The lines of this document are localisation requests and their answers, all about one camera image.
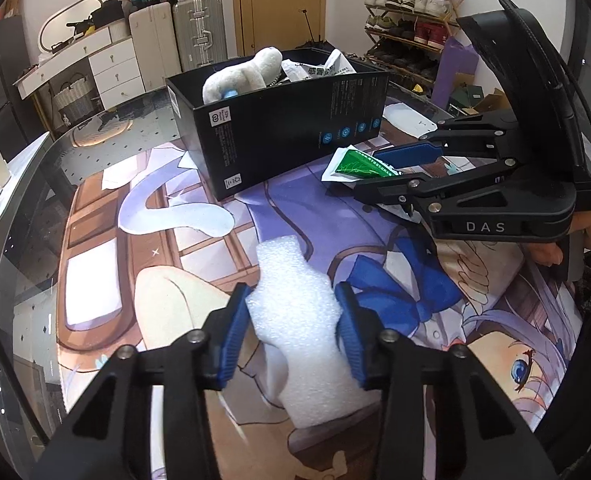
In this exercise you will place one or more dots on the dark green box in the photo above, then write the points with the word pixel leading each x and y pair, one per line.
pixel 468 97

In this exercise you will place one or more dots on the black cardboard box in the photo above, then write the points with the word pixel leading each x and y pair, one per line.
pixel 275 130

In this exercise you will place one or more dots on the beige suitcase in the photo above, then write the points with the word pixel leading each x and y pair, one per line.
pixel 155 45

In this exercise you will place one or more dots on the woven basket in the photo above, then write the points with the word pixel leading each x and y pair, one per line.
pixel 72 102

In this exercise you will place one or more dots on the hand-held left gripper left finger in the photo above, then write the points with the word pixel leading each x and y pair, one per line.
pixel 233 335

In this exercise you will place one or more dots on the grey refrigerator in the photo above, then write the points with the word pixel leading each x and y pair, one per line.
pixel 0 70

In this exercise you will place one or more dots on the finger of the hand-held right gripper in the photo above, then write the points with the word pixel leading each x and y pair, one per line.
pixel 410 154
pixel 400 187

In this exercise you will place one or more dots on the wooden door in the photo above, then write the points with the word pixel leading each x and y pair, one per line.
pixel 275 10

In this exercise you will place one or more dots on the silver suitcase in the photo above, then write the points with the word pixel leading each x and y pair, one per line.
pixel 198 30

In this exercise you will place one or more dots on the black bag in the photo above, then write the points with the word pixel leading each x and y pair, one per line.
pixel 107 12

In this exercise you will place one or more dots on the green packet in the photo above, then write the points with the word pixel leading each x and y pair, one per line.
pixel 358 166

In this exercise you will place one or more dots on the purple yoga mat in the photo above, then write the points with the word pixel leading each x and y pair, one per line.
pixel 455 70

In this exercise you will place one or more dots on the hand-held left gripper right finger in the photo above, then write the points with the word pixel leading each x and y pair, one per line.
pixel 353 335

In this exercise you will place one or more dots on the white plush toy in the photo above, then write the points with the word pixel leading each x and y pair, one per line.
pixel 240 77

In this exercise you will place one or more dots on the black umbrella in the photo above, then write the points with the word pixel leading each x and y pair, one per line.
pixel 310 25

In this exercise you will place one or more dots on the open cardboard box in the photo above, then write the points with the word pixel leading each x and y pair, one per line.
pixel 495 102

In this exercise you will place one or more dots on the white dressing table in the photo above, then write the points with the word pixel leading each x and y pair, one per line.
pixel 110 65

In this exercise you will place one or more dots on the printed desk mat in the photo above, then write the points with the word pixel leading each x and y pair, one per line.
pixel 175 260

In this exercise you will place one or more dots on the oval mirror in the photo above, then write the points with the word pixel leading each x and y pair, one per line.
pixel 65 22

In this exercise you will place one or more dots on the white foam piece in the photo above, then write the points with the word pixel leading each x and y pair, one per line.
pixel 295 290

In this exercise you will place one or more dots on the white side desk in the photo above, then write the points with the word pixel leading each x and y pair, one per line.
pixel 20 180

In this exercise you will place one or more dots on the group of assorted shoes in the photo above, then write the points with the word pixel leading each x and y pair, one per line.
pixel 405 5

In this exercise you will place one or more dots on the wooden shoe rack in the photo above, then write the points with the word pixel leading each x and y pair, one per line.
pixel 453 10

